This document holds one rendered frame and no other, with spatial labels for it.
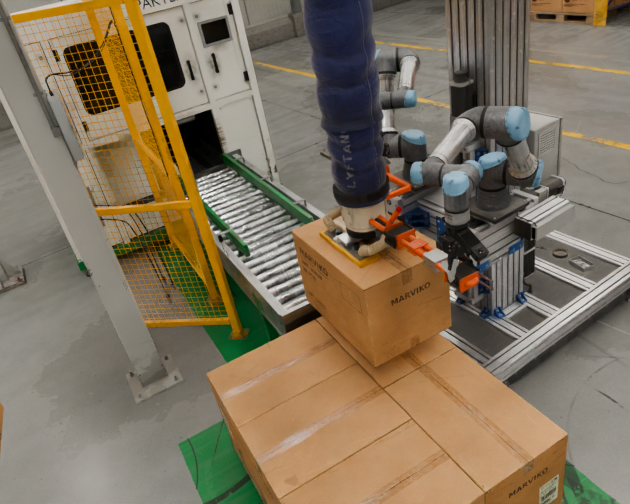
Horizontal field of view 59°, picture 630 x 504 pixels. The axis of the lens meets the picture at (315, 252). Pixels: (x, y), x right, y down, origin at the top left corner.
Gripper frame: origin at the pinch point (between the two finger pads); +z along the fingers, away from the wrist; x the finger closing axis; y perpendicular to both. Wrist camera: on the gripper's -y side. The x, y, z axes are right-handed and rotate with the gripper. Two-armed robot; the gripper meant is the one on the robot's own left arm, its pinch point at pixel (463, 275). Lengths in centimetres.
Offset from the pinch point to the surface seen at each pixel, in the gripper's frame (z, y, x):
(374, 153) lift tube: -28, 50, -2
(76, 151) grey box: -30, 161, 93
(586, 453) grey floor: 121, -13, -55
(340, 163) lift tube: -26, 57, 9
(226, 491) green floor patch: 120, 67, 94
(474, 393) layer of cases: 66, 6, -8
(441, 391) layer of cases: 66, 14, 2
